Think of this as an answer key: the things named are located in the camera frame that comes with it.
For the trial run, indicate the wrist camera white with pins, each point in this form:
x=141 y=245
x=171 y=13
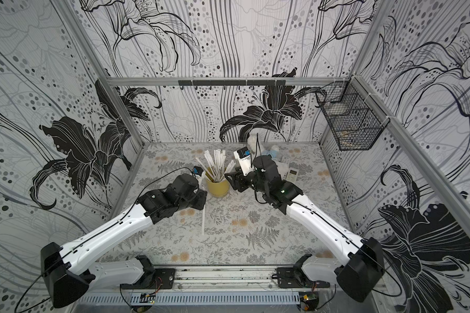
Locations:
x=198 y=171
x=244 y=158

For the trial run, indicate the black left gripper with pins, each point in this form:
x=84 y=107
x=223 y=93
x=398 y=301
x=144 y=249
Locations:
x=202 y=195

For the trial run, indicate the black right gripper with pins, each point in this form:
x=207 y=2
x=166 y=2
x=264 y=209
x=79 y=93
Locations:
x=237 y=181

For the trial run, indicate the white slotted cable duct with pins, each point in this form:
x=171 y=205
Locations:
x=192 y=298

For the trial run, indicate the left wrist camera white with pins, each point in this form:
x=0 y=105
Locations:
x=198 y=171

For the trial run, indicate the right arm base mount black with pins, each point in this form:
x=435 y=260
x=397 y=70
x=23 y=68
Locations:
x=294 y=277

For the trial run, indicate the white remote control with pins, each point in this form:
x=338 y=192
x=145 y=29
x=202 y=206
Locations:
x=292 y=175

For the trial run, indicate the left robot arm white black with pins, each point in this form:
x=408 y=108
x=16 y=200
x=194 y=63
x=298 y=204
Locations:
x=72 y=269

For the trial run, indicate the horizontal aluminium back bar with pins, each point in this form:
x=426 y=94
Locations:
x=272 y=81

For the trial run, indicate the aluminium frame post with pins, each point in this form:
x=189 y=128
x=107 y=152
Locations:
x=67 y=14

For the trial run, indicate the yellow metal cup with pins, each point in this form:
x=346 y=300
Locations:
x=217 y=189

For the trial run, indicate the white plush bunny toy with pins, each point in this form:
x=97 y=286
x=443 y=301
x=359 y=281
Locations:
x=257 y=149

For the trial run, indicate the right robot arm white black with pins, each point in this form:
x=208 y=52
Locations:
x=359 y=262

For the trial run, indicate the bundle of wrapped straws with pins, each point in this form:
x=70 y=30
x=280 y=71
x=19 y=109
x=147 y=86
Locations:
x=215 y=165

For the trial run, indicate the black wire basket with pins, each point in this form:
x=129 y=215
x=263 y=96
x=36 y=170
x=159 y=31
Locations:
x=353 y=124

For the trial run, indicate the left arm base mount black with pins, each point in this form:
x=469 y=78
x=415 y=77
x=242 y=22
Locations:
x=152 y=277

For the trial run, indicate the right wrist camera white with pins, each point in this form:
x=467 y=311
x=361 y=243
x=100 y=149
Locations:
x=244 y=158

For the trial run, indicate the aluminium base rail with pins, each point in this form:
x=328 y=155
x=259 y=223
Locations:
x=244 y=278

